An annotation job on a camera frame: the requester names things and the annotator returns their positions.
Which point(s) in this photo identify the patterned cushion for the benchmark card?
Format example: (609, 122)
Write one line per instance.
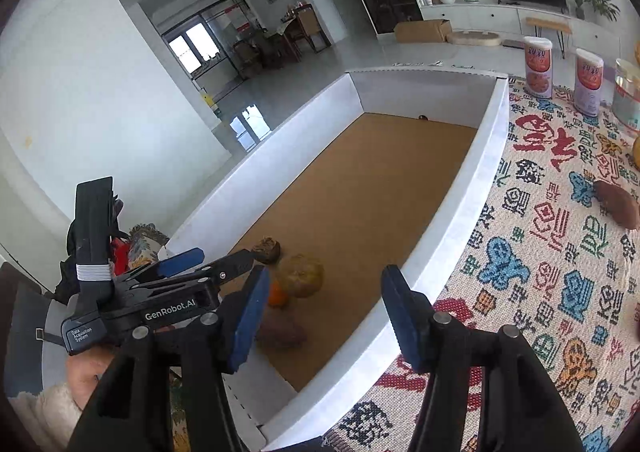
(147, 242)

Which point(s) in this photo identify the small potted plant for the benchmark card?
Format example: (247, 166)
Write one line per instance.
(578, 6)

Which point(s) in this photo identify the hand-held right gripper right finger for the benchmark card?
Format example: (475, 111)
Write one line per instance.
(402, 327)

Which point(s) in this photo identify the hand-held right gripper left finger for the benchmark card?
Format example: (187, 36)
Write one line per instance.
(247, 327)

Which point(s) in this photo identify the person's left forearm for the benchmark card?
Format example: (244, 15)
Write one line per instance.
(45, 422)

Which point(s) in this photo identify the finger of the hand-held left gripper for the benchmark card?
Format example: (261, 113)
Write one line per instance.
(232, 262)
(182, 261)

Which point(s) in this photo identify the food picture tin can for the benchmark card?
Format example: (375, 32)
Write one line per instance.
(539, 66)

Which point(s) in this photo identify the glass balcony door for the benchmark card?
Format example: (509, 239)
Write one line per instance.
(192, 46)

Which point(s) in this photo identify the brown cardboard box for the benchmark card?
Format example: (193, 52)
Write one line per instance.
(422, 30)

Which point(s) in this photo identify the small wooden bench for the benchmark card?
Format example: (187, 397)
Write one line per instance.
(547, 23)

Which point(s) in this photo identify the dining table with chairs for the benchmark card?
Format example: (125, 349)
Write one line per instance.
(300, 26)

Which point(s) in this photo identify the brown sweet potato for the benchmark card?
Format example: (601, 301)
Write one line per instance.
(617, 204)
(282, 332)

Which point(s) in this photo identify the yellow pear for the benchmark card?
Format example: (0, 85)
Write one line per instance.
(637, 147)

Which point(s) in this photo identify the round tan scratcher pad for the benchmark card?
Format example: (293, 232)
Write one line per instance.
(472, 37)

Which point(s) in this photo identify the printed woven tablecloth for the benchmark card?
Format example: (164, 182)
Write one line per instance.
(550, 257)

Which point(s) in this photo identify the glass jar gold lid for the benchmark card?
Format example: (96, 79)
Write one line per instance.
(627, 96)

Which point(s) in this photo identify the person's left hand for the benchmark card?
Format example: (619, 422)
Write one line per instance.
(87, 374)

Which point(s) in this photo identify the green pear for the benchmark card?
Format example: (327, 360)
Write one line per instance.
(300, 276)

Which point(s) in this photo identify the orange tangerine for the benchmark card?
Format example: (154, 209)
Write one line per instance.
(278, 296)

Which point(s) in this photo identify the large potted plant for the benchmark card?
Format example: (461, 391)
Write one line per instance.
(600, 4)

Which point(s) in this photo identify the white cardboard box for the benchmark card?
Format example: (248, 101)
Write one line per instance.
(465, 212)

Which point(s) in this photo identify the white television cabinet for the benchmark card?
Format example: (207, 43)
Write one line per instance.
(490, 19)

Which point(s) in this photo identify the dark mangosteen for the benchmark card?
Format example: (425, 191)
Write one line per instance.
(266, 250)

